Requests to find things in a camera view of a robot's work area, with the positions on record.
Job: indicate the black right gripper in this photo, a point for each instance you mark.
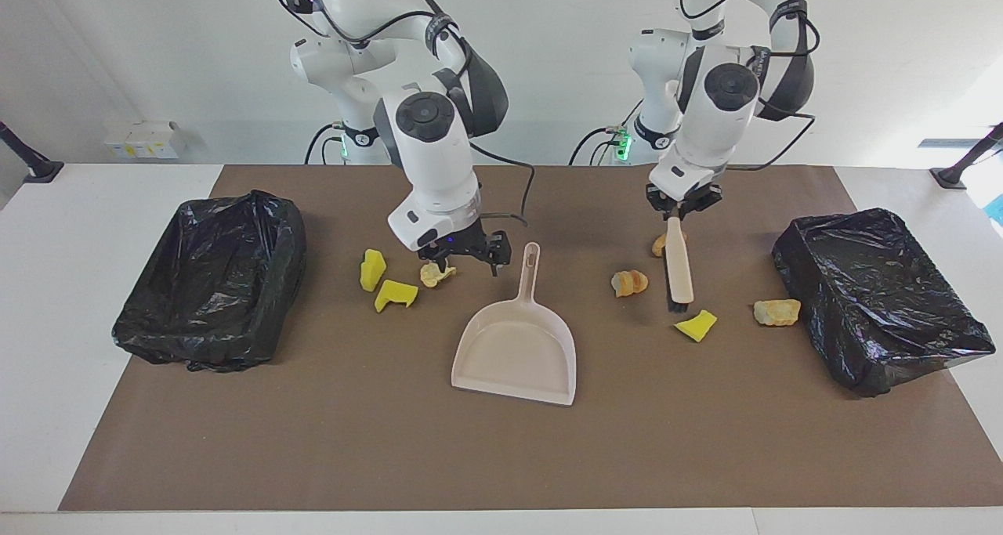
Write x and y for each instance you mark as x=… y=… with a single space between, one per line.
x=458 y=241

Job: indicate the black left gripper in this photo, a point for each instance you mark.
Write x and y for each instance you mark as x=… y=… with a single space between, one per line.
x=689 y=204

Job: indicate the brown potato-shaped bread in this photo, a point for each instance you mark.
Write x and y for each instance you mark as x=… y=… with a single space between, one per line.
x=659 y=247

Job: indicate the beige paper scrap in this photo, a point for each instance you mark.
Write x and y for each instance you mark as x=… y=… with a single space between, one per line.
x=432 y=278

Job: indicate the beige hand brush black bristles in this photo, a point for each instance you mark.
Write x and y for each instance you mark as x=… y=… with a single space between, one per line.
x=678 y=265

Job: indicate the notched yellow sponge piece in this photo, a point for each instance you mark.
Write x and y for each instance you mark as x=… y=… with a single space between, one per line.
x=396 y=292

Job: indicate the orange ridged croissant piece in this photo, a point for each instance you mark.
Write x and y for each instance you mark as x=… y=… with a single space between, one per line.
x=629 y=283

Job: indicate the yellow sponge wedge green backing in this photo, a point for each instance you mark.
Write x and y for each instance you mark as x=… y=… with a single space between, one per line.
x=371 y=272

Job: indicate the beige plastic dustpan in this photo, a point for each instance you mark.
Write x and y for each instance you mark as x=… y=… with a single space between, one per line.
x=517 y=355

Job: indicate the plain yellow sponge wedge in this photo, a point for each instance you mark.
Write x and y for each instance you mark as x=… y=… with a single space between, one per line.
x=697 y=327

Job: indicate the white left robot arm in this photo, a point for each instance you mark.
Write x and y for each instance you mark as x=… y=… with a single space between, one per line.
x=721 y=120

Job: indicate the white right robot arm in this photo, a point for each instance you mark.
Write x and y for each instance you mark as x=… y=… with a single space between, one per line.
x=427 y=151

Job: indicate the bin with black bag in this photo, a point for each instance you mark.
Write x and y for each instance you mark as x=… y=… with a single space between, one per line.
x=211 y=284
x=878 y=300

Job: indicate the brown paper table mat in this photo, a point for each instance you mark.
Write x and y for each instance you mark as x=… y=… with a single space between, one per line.
x=501 y=457

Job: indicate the black stand foot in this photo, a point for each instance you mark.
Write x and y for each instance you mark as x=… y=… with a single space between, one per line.
x=950 y=178
x=43 y=171

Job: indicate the blue plastic item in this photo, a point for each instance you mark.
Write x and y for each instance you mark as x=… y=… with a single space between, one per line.
x=997 y=210

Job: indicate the white wall power strip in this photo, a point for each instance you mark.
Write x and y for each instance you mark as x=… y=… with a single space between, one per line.
x=145 y=139

